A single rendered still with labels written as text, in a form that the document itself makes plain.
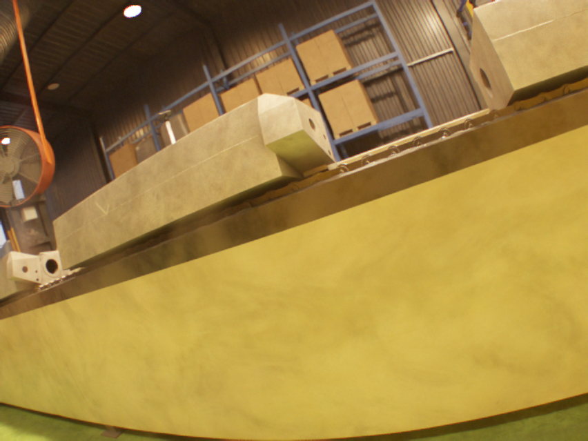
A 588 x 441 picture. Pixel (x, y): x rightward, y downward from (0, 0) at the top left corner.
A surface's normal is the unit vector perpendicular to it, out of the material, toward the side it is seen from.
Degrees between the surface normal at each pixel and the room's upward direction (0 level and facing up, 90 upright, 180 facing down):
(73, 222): 80
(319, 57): 90
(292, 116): 71
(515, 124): 90
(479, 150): 90
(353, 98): 90
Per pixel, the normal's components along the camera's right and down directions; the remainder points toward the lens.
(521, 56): -0.44, 0.03
